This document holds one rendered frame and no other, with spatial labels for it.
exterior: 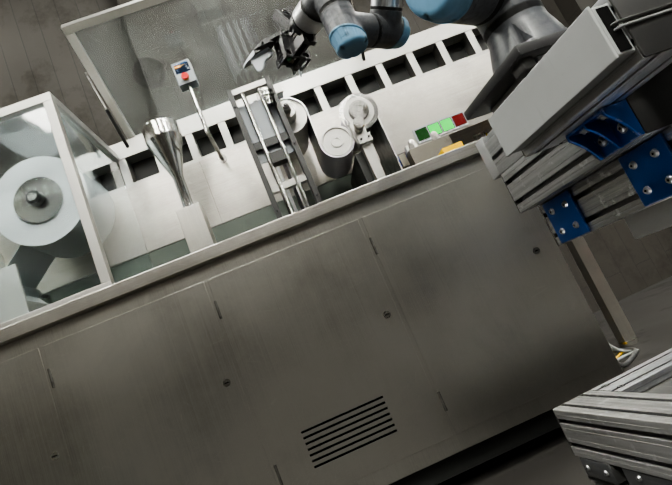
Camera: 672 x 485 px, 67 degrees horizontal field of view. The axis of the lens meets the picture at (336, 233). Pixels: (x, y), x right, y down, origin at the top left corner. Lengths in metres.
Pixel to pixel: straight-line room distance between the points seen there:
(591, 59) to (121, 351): 1.35
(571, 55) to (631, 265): 3.66
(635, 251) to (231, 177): 3.11
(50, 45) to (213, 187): 2.32
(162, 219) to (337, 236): 0.96
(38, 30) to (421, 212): 3.40
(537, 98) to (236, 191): 1.63
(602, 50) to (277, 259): 1.09
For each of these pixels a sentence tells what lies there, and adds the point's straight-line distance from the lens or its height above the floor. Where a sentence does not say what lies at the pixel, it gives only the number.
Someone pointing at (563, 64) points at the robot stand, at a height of 0.70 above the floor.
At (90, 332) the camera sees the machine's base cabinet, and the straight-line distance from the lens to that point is 1.64.
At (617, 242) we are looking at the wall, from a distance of 4.29.
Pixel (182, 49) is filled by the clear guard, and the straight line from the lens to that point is 2.29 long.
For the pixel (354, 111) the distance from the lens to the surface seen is 1.93.
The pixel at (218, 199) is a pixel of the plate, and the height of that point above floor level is 1.25.
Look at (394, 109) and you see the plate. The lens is 2.35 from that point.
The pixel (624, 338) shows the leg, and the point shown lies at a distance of 2.59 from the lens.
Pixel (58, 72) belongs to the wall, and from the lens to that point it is 4.16.
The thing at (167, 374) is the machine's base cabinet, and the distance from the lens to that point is 1.56.
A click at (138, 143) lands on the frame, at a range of 2.40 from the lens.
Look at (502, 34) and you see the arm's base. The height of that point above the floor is 0.88.
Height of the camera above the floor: 0.50
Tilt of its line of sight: 11 degrees up
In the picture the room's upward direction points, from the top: 23 degrees counter-clockwise
